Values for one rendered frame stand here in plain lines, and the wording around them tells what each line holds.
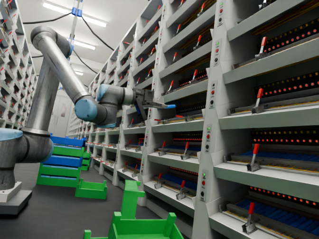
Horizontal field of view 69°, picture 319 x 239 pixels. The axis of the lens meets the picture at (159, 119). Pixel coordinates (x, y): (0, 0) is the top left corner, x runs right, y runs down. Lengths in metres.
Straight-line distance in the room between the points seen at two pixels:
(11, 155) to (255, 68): 1.12
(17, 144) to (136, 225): 0.76
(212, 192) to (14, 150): 0.93
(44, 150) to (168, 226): 0.87
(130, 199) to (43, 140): 0.66
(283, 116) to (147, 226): 0.53
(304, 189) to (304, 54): 0.37
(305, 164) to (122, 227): 0.56
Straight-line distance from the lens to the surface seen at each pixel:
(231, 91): 1.03
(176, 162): 1.22
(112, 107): 1.15
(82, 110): 1.03
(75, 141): 1.99
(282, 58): 0.83
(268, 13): 0.96
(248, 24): 1.02
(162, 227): 0.82
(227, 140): 0.99
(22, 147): 1.33
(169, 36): 1.79
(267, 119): 0.80
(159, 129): 1.46
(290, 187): 0.74
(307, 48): 0.79
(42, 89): 1.42
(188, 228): 1.18
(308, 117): 0.73
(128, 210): 0.96
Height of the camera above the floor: 0.36
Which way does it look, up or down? 8 degrees up
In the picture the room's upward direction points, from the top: 8 degrees clockwise
